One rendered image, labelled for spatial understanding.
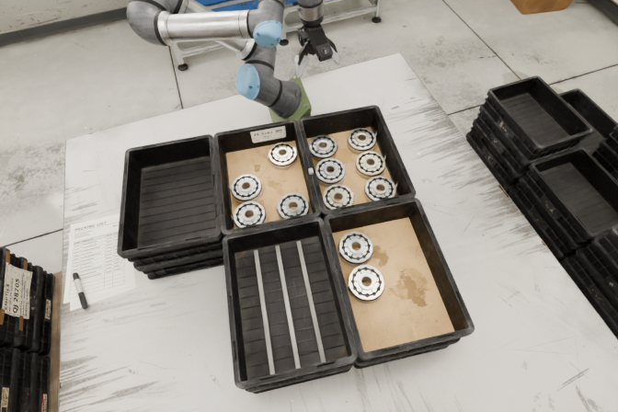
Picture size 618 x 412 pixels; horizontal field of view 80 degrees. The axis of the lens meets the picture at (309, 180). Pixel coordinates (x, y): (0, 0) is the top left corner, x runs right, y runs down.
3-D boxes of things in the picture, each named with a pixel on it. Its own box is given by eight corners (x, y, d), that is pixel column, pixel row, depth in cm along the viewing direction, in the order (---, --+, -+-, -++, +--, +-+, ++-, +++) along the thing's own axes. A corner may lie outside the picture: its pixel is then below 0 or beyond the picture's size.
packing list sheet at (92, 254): (65, 226, 136) (64, 225, 136) (129, 208, 140) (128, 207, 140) (63, 313, 119) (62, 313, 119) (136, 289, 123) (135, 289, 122)
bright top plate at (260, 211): (232, 205, 121) (232, 204, 121) (262, 199, 122) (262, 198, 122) (235, 233, 116) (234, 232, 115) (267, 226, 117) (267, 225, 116)
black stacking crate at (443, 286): (323, 233, 120) (323, 216, 110) (410, 215, 122) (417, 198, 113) (356, 366, 98) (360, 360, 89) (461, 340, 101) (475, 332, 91)
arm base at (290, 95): (272, 107, 159) (254, 98, 152) (291, 76, 153) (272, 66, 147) (286, 125, 149) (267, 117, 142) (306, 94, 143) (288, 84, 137)
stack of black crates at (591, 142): (516, 128, 227) (534, 100, 208) (557, 115, 232) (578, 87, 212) (561, 178, 206) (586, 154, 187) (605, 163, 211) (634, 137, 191)
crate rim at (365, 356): (322, 219, 112) (322, 215, 110) (417, 200, 114) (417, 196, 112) (359, 361, 90) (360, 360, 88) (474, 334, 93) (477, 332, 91)
